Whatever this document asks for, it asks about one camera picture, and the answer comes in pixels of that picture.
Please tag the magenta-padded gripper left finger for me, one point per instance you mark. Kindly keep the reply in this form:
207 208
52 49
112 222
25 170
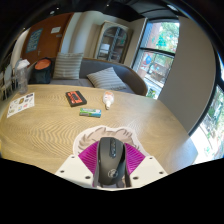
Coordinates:
73 168

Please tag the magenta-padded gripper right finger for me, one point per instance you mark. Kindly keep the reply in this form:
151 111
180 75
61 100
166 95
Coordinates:
148 168

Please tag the black computer mouse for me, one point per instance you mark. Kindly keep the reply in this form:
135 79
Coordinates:
111 160

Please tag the small green pack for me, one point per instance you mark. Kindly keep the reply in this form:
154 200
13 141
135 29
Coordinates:
90 112

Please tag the black and red flat box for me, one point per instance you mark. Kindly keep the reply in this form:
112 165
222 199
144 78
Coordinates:
76 98

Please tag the wide curved glass window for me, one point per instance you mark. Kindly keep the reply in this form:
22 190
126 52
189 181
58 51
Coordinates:
213 130

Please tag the small white tube orange cap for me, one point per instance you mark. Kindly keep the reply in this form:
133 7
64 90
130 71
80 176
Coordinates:
108 98

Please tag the white sticker sheet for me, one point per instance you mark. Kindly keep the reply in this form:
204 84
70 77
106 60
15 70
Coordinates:
20 105

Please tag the rectangular striped cushion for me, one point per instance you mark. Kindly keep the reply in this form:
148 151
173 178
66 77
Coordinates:
106 79

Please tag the dark bag with orange top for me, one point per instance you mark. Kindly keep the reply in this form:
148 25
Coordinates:
41 75

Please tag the square striped cushion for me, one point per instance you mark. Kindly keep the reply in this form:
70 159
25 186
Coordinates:
68 65

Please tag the grey curved sofa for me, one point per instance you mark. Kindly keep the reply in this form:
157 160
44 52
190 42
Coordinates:
96 66

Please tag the group of white chairs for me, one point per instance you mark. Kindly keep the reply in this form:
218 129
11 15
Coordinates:
7 81

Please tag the dark-framed tall window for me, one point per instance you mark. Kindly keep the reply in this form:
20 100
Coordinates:
156 56

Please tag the orange wooden door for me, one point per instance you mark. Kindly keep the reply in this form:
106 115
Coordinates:
51 43

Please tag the glass-door arched cabinet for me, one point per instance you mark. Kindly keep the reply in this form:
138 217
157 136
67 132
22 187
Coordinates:
113 41

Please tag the blue notice board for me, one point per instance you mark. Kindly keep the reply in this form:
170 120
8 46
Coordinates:
34 40

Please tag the white door sign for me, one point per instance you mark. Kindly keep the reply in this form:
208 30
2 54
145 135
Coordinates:
56 30

